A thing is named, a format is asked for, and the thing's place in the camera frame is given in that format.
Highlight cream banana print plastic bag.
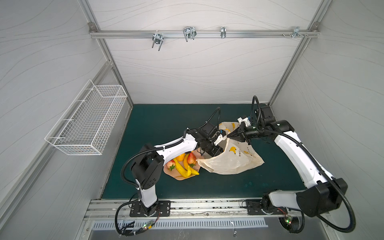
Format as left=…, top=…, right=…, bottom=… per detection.
left=197, top=138, right=264, bottom=175

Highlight yellow mango fruit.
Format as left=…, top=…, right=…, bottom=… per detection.
left=175, top=154, right=186, bottom=162

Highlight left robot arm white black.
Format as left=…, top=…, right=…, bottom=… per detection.
left=121, top=126, right=227, bottom=214

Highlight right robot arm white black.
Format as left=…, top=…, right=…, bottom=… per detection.
left=228, top=120, right=357, bottom=233

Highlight yellow banana right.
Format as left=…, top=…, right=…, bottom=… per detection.
left=183, top=154, right=200, bottom=176

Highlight yellow banana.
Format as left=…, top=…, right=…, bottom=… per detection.
left=173, top=159, right=192, bottom=178
left=183, top=154, right=200, bottom=176

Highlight yellow banana left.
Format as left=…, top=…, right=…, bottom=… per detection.
left=173, top=159, right=192, bottom=178

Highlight red peach left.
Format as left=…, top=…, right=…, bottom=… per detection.
left=166, top=160, right=176, bottom=171

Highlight green table mat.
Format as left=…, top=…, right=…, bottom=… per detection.
left=102, top=104, right=305, bottom=199

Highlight white vent grille strip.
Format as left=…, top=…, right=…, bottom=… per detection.
left=92, top=217, right=268, bottom=231

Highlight metal u-bolt clamp middle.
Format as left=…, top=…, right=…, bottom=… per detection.
left=183, top=26, right=197, bottom=42

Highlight metal u-bolt clamp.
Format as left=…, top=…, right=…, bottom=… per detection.
left=183, top=26, right=197, bottom=42
left=152, top=33, right=164, bottom=51

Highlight metal bolt clamp right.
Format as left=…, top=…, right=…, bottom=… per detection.
left=282, top=27, right=309, bottom=39

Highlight metal u-bolt clamp left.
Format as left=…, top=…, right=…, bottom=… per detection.
left=152, top=33, right=164, bottom=51

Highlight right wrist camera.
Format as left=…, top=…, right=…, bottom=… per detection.
left=237, top=117, right=251, bottom=127

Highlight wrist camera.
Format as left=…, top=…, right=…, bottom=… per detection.
left=237, top=117, right=251, bottom=127
left=199, top=123, right=219, bottom=138

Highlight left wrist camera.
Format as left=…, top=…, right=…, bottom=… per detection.
left=199, top=123, right=219, bottom=138

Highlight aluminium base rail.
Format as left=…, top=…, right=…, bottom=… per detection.
left=83, top=196, right=331, bottom=221

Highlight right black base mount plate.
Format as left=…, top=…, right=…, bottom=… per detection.
left=242, top=198, right=288, bottom=216

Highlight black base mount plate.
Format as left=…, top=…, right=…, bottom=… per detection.
left=242, top=198, right=288, bottom=216
left=130, top=201, right=171, bottom=218

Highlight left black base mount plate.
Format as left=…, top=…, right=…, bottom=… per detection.
left=130, top=201, right=171, bottom=218

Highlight right black base cable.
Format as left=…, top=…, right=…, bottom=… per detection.
left=278, top=205, right=306, bottom=234

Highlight black base cable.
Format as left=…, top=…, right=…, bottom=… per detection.
left=278, top=205, right=306, bottom=234
left=114, top=199, right=161, bottom=237

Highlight small metal bracket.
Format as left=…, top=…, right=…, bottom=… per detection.
left=221, top=27, right=227, bottom=39

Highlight left black base cable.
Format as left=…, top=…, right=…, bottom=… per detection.
left=114, top=199, right=161, bottom=237

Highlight white wire basket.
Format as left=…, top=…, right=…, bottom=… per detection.
left=45, top=80, right=127, bottom=156

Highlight aluminium crossbar rail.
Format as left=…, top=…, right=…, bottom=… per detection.
left=90, top=29, right=321, bottom=39

